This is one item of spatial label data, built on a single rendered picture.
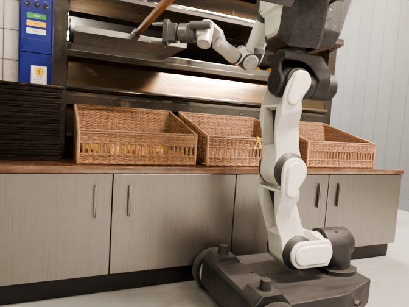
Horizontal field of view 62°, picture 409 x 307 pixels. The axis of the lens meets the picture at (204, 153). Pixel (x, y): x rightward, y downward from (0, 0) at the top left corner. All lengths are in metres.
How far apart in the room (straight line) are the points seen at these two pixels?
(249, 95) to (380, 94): 2.53
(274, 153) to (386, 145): 3.20
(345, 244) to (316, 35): 0.89
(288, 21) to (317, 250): 0.91
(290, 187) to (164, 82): 1.11
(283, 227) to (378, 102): 3.36
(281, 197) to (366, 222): 1.08
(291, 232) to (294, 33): 0.78
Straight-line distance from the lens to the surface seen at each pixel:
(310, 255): 1.51
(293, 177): 1.37
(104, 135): 1.56
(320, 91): 1.49
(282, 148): 1.38
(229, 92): 2.29
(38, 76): 2.02
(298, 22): 1.39
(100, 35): 1.80
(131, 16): 2.15
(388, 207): 2.49
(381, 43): 4.78
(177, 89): 2.15
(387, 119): 4.51
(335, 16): 1.49
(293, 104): 1.36
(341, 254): 1.67
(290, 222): 1.47
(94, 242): 1.59
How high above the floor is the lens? 0.78
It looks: 5 degrees down
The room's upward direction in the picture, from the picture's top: 4 degrees clockwise
